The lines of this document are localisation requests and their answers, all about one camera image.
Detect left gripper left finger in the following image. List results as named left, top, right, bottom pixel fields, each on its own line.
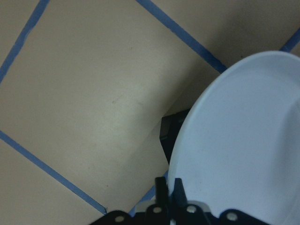
left=155, top=177, right=169, bottom=212

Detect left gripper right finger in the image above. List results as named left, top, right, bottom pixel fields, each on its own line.
left=174, top=178, right=187, bottom=206

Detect blue plate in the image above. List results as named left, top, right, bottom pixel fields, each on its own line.
left=168, top=51, right=300, bottom=225

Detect black plate rack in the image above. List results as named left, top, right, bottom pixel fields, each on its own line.
left=159, top=109, right=190, bottom=164

